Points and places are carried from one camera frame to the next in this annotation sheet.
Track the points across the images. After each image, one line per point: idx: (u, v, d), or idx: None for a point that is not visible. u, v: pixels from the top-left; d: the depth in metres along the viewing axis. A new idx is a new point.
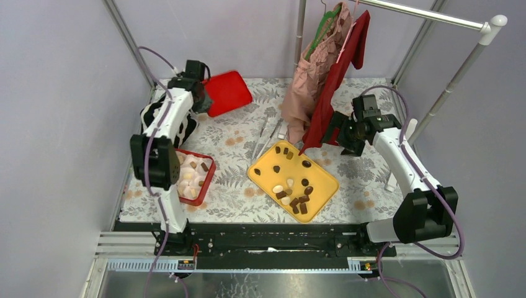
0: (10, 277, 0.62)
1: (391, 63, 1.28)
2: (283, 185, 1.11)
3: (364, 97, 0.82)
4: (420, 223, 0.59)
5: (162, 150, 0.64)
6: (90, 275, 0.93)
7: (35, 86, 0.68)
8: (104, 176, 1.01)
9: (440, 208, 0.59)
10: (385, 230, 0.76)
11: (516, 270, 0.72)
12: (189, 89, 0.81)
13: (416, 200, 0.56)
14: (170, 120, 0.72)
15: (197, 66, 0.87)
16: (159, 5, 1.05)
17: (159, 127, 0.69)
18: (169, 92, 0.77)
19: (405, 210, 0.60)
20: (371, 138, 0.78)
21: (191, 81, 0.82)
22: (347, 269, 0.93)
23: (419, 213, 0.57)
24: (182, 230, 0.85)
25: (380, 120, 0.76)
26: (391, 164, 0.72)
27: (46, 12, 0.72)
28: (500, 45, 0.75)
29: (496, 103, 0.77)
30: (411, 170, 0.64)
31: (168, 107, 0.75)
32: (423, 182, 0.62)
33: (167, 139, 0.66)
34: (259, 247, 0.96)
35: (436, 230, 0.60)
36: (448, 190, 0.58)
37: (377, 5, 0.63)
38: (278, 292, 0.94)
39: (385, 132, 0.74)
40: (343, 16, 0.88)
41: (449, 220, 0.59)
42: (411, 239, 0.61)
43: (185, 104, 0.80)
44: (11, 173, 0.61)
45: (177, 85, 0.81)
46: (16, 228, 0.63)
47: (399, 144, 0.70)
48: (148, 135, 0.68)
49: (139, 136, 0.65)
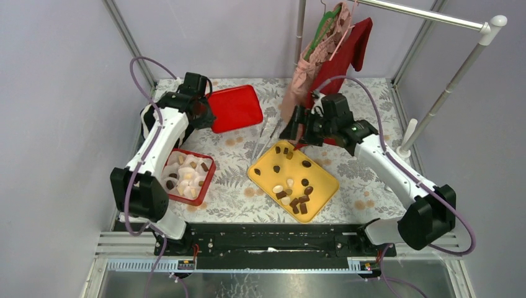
0: (10, 277, 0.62)
1: (391, 63, 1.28)
2: (283, 185, 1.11)
3: (335, 102, 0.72)
4: (428, 228, 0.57)
5: (144, 187, 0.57)
6: (90, 275, 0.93)
7: (35, 86, 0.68)
8: (104, 176, 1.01)
9: (442, 208, 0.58)
10: (385, 231, 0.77)
11: (517, 270, 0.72)
12: (182, 109, 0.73)
13: (420, 209, 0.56)
14: (157, 150, 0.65)
15: (196, 80, 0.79)
16: (159, 5, 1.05)
17: (143, 160, 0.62)
18: (159, 115, 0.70)
19: (411, 218, 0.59)
20: (351, 149, 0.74)
21: (187, 99, 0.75)
22: (347, 268, 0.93)
23: (425, 220, 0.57)
24: (181, 236, 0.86)
25: (356, 131, 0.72)
26: (381, 174, 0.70)
27: (46, 12, 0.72)
28: (500, 45, 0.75)
29: (496, 103, 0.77)
30: (405, 178, 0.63)
31: (157, 134, 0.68)
32: (420, 188, 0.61)
33: (151, 177, 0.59)
34: (259, 247, 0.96)
35: (443, 230, 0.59)
36: (445, 189, 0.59)
37: (377, 5, 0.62)
38: (278, 292, 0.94)
39: (365, 143, 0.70)
40: (343, 17, 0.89)
41: (453, 216, 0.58)
42: (423, 245, 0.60)
43: (177, 130, 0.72)
44: (12, 172, 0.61)
45: (170, 104, 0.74)
46: (16, 227, 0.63)
47: (384, 152, 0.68)
48: (131, 168, 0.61)
49: (120, 173, 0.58)
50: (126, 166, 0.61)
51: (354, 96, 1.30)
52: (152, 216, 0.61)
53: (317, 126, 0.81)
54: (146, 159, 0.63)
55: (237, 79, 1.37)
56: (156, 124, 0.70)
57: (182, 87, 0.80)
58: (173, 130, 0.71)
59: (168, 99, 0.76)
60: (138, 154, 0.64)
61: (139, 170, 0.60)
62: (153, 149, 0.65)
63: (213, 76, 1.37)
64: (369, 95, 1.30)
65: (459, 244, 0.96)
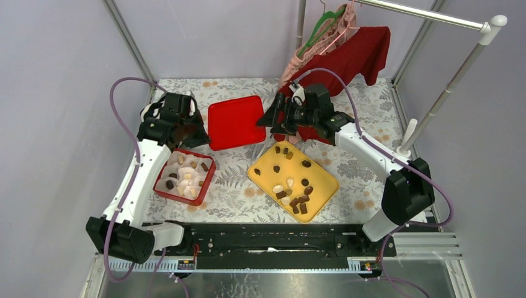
0: (9, 277, 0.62)
1: (391, 63, 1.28)
2: (283, 185, 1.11)
3: (317, 94, 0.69)
4: (407, 200, 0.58)
5: (123, 239, 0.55)
6: (90, 275, 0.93)
7: (35, 87, 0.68)
8: (104, 176, 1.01)
9: (418, 180, 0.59)
10: (379, 222, 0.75)
11: (516, 271, 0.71)
12: (162, 141, 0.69)
13: (397, 182, 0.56)
14: (136, 194, 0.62)
15: (177, 102, 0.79)
16: (159, 5, 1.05)
17: (120, 208, 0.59)
18: (136, 151, 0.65)
19: (390, 194, 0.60)
20: (332, 139, 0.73)
21: (168, 127, 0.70)
22: (347, 268, 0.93)
23: (402, 193, 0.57)
24: (180, 242, 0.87)
25: (334, 121, 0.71)
26: (359, 156, 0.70)
27: (46, 13, 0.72)
28: (500, 45, 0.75)
29: (496, 103, 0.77)
30: (381, 156, 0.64)
31: (134, 173, 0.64)
32: (396, 163, 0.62)
33: (128, 226, 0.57)
34: (259, 247, 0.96)
35: (422, 202, 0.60)
36: (419, 162, 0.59)
37: (377, 5, 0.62)
38: (278, 292, 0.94)
39: (343, 129, 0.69)
40: (347, 18, 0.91)
41: (429, 186, 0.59)
42: (405, 218, 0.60)
43: (156, 166, 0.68)
44: (11, 172, 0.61)
45: (149, 133, 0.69)
46: (16, 227, 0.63)
47: (360, 136, 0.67)
48: (107, 218, 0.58)
49: (97, 223, 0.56)
50: (102, 215, 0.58)
51: (354, 96, 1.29)
52: (134, 260, 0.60)
53: (298, 113, 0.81)
54: (123, 207, 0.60)
55: (237, 79, 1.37)
56: (134, 160, 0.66)
57: (163, 111, 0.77)
58: (154, 166, 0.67)
59: (146, 127, 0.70)
60: (115, 200, 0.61)
61: (116, 220, 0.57)
62: (131, 191, 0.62)
63: (213, 76, 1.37)
64: (369, 95, 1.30)
65: (459, 244, 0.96)
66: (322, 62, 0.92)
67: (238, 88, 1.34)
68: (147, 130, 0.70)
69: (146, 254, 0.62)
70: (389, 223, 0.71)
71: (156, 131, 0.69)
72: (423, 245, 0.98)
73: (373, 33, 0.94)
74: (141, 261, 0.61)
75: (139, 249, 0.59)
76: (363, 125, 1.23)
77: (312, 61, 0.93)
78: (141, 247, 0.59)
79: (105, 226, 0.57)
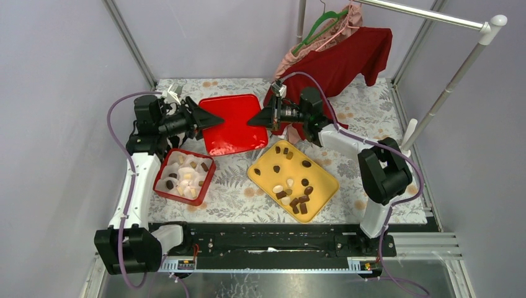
0: (9, 277, 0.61)
1: (391, 63, 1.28)
2: (283, 185, 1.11)
3: (313, 105, 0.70)
4: (383, 176, 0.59)
5: (135, 242, 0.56)
6: (90, 276, 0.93)
7: (35, 87, 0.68)
8: (104, 176, 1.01)
9: (391, 157, 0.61)
10: (369, 211, 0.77)
11: (516, 270, 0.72)
12: (152, 151, 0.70)
13: (368, 158, 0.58)
14: (138, 200, 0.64)
15: (148, 113, 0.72)
16: (159, 5, 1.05)
17: (126, 215, 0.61)
18: (130, 163, 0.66)
19: (365, 171, 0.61)
20: (317, 143, 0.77)
21: (155, 139, 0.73)
22: (347, 268, 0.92)
23: (374, 167, 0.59)
24: (180, 242, 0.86)
25: (318, 125, 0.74)
26: (341, 150, 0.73)
27: (46, 13, 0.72)
28: (500, 45, 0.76)
29: (496, 103, 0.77)
30: (353, 141, 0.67)
31: (132, 182, 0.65)
32: (367, 144, 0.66)
33: (140, 230, 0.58)
34: (259, 247, 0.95)
35: (401, 179, 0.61)
36: (387, 140, 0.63)
37: (377, 5, 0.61)
38: (278, 292, 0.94)
39: (324, 128, 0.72)
40: (351, 18, 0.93)
41: (402, 162, 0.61)
42: (386, 197, 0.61)
43: (152, 171, 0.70)
44: (11, 172, 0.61)
45: (138, 149, 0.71)
46: (16, 228, 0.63)
47: (338, 131, 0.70)
48: (115, 226, 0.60)
49: (105, 235, 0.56)
50: (109, 225, 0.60)
51: (354, 96, 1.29)
52: (148, 267, 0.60)
53: (292, 112, 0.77)
54: (128, 213, 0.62)
55: (237, 79, 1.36)
56: (129, 171, 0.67)
57: (139, 125, 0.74)
58: (149, 174, 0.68)
59: (133, 144, 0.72)
60: (118, 210, 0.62)
61: (126, 226, 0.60)
62: (133, 198, 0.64)
63: (213, 76, 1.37)
64: (369, 95, 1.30)
65: (459, 244, 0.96)
66: (317, 58, 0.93)
67: (238, 88, 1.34)
68: (135, 145, 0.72)
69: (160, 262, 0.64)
70: (378, 211, 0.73)
71: (142, 146, 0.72)
72: (424, 245, 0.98)
73: (374, 34, 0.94)
74: (157, 269, 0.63)
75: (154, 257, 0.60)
76: (363, 125, 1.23)
77: (309, 57, 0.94)
78: (153, 254, 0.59)
79: (115, 234, 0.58)
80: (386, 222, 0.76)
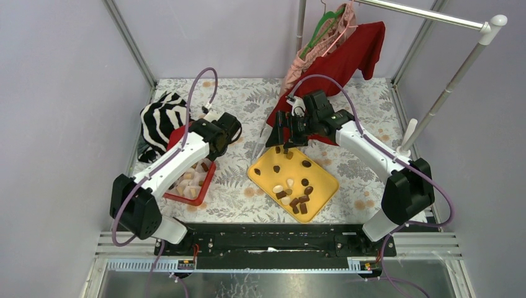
0: (10, 277, 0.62)
1: (391, 62, 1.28)
2: (283, 185, 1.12)
3: (314, 95, 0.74)
4: (409, 199, 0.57)
5: (141, 204, 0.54)
6: (90, 275, 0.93)
7: (35, 87, 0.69)
8: (105, 176, 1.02)
9: (419, 181, 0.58)
10: (379, 221, 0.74)
11: (516, 270, 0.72)
12: (208, 139, 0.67)
13: (397, 182, 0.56)
14: (168, 169, 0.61)
15: (231, 120, 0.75)
16: (159, 5, 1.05)
17: (150, 176, 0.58)
18: (183, 137, 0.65)
19: (390, 193, 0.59)
20: (332, 138, 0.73)
21: (216, 131, 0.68)
22: (348, 268, 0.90)
23: (402, 193, 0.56)
24: (176, 241, 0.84)
25: (335, 118, 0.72)
26: (360, 154, 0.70)
27: (46, 14, 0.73)
28: (501, 45, 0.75)
29: (497, 103, 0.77)
30: (382, 155, 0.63)
31: (173, 154, 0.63)
32: (396, 163, 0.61)
33: (150, 195, 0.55)
34: (259, 247, 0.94)
35: (423, 202, 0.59)
36: (420, 162, 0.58)
37: (378, 5, 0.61)
38: (278, 292, 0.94)
39: (344, 128, 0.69)
40: (347, 17, 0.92)
41: (430, 187, 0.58)
42: (407, 219, 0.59)
43: (193, 158, 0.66)
44: (12, 172, 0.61)
45: (199, 129, 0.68)
46: (17, 228, 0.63)
47: (361, 135, 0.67)
48: (135, 180, 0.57)
49: (124, 182, 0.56)
50: (133, 176, 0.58)
51: (354, 96, 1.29)
52: (138, 231, 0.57)
53: (301, 125, 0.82)
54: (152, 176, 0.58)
55: (237, 79, 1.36)
56: (177, 144, 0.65)
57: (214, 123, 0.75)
58: (191, 157, 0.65)
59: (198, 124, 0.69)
60: (147, 168, 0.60)
61: (142, 185, 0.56)
62: (165, 167, 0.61)
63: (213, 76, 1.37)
64: (369, 95, 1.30)
65: (459, 244, 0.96)
66: (324, 65, 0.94)
67: (238, 88, 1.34)
68: (199, 126, 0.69)
69: (150, 234, 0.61)
70: (391, 224, 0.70)
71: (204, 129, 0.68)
72: (425, 246, 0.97)
73: (371, 30, 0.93)
74: (145, 238, 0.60)
75: (147, 223, 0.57)
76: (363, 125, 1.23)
77: (315, 64, 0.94)
78: (147, 223, 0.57)
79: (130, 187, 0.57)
80: (393, 230, 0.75)
